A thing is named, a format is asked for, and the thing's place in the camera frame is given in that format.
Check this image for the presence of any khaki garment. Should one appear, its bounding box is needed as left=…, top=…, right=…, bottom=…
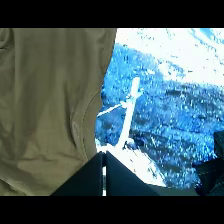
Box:
left=0, top=28, right=118, bottom=197

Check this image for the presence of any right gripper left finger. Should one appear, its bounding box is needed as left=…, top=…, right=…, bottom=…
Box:
left=50, top=150, right=104, bottom=197

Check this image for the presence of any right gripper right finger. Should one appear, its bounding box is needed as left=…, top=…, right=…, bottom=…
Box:
left=105, top=150, right=162, bottom=197

